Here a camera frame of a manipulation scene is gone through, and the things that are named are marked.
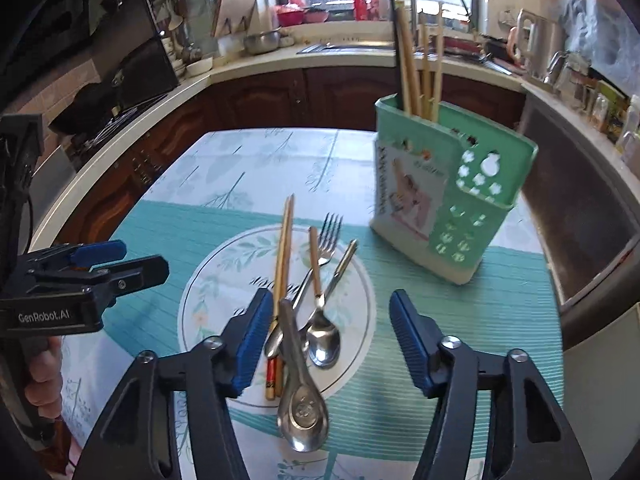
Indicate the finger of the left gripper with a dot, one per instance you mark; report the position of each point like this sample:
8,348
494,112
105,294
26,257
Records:
88,255
108,283

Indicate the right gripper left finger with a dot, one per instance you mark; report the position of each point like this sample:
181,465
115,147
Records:
244,337

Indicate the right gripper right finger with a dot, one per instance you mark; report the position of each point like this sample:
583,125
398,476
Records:
418,337

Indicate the red-tipped light wooden chopstick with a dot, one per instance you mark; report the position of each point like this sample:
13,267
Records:
271,363

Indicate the brown wooden chopstick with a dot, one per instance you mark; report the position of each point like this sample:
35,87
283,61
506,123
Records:
281,284

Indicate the left human hand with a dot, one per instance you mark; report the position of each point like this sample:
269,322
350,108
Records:
44,391

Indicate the large steel soup spoon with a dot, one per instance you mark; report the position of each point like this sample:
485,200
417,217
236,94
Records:
303,418

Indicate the silver fork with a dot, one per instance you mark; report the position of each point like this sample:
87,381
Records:
327,242

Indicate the green plastic tableware holder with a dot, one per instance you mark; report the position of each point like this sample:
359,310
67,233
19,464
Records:
443,189

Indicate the chopstick in holder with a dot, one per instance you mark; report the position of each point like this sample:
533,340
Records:
427,93
409,76
437,91

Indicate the steel bowl on counter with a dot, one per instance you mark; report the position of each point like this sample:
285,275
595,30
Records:
262,42

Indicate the red bowl on counter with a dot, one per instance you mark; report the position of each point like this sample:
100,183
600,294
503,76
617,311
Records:
290,15

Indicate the black chopstick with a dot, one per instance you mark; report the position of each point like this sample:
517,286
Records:
398,60

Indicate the red bottle on windowsill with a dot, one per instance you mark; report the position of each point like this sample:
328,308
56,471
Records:
360,10

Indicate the gold-handled steel spoon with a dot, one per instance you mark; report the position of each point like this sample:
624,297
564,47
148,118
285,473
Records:
335,279

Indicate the wood-handled steel spoon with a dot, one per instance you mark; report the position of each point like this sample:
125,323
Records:
319,301

